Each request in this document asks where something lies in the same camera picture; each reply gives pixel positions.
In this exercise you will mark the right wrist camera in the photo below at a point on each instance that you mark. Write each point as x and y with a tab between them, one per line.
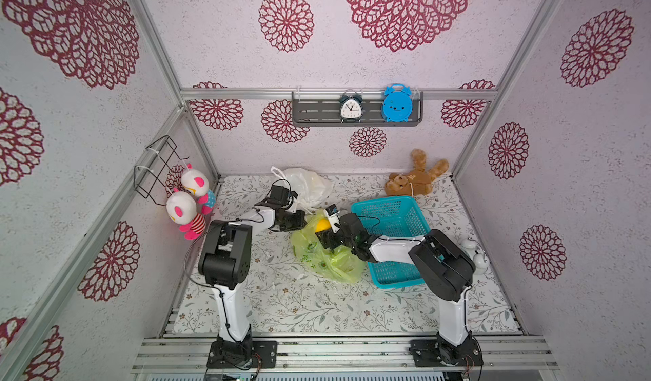
332	214

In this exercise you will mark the white pink plush lower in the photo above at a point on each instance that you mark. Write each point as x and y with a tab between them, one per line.
183	211

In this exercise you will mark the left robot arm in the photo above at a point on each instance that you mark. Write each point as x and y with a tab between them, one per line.
225	262

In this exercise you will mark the white pink plush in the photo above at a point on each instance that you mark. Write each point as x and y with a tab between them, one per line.
198	185
183	211

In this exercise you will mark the white pink plush upper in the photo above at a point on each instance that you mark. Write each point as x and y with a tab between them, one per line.
198	185

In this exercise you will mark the brown teddy bear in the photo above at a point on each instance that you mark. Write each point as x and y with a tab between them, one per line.
420	180

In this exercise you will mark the blue alarm clock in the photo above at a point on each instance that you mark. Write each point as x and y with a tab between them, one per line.
397	105

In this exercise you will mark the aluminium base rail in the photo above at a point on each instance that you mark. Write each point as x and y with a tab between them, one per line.
356	354

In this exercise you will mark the yellow-green plastic bag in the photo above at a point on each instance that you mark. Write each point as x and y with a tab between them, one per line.
338	265

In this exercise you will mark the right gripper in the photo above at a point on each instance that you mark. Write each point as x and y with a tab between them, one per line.
331	236

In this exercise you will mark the white alarm clock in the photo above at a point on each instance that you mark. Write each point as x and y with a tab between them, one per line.
479	257

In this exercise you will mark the dark green alarm clock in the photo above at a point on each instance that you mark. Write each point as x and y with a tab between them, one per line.
351	109

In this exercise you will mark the yellow fruit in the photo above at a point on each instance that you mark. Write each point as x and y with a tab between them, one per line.
323	225

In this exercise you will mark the black wire rack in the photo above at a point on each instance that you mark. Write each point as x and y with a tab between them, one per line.
162	172

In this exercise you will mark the grey wall shelf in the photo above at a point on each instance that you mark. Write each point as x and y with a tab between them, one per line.
311	112

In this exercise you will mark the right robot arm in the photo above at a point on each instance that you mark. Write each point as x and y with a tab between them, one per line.
447	271

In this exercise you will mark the teal plastic basket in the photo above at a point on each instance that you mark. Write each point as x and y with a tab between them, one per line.
398	225

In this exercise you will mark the white plastic bag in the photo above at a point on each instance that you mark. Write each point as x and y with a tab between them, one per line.
311	189

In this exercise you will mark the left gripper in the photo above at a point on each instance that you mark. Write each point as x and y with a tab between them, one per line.
300	223

